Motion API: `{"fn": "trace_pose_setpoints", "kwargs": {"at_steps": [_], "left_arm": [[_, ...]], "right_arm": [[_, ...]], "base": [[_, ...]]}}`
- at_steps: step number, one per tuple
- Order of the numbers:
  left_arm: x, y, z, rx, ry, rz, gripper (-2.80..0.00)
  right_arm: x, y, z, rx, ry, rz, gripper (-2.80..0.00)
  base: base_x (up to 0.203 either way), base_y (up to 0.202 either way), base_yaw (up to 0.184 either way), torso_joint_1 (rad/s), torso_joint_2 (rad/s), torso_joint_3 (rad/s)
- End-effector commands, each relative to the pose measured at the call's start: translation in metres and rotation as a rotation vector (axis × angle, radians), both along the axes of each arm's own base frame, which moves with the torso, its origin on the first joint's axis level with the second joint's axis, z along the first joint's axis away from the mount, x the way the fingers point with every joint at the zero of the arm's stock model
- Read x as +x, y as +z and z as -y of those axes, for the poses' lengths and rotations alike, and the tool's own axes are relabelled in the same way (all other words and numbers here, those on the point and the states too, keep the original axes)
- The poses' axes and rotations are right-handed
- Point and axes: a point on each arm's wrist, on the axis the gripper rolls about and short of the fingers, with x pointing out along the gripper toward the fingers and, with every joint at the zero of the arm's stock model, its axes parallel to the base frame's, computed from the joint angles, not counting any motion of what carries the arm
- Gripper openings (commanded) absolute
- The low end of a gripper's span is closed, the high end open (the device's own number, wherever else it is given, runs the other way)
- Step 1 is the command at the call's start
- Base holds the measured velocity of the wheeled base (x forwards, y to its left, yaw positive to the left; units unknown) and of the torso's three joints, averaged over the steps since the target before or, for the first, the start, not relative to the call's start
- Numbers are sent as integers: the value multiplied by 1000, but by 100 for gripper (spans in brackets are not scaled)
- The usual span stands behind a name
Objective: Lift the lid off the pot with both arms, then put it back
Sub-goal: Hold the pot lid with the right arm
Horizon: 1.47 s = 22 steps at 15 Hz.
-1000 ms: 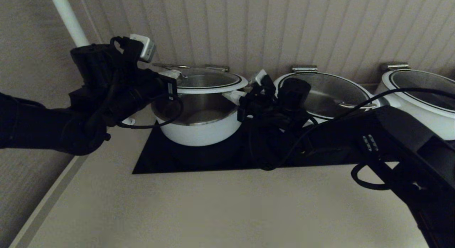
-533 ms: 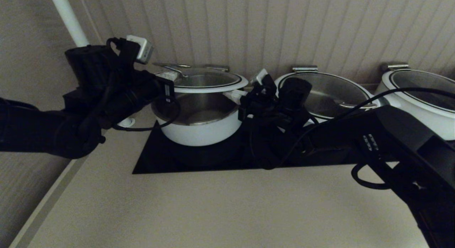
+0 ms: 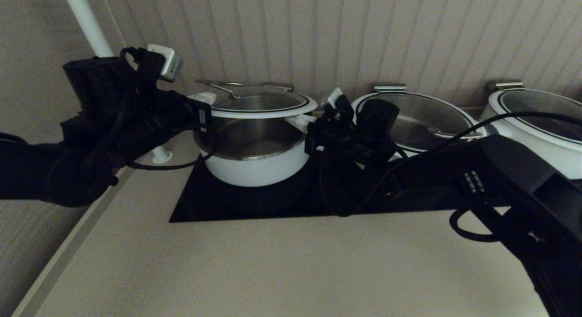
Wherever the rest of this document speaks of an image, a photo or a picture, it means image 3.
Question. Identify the middle white pot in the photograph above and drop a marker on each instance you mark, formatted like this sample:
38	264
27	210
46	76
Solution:
423	117

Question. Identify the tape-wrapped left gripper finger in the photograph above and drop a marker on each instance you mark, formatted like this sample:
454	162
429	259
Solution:
204	95
200	102

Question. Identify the wide black glass cooktop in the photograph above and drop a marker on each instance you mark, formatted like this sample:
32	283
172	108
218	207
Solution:
254	203

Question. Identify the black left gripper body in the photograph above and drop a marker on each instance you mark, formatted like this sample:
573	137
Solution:
177	117

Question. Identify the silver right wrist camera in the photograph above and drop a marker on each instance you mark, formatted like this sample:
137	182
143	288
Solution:
334	98

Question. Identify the white pole with base flange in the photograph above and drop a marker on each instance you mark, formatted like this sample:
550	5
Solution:
86	21

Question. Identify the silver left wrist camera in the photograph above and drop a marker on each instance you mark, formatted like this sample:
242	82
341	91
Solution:
163	62

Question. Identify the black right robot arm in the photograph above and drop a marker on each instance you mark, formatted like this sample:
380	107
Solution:
500	171

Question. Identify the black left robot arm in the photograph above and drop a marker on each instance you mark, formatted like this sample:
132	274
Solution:
45	171

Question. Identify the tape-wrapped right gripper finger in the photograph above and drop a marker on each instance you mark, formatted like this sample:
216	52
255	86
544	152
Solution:
305	118
298	126

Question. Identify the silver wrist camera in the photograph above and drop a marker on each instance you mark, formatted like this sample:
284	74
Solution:
334	98
163	62

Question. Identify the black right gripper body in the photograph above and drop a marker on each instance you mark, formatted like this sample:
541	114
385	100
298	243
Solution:
332	135

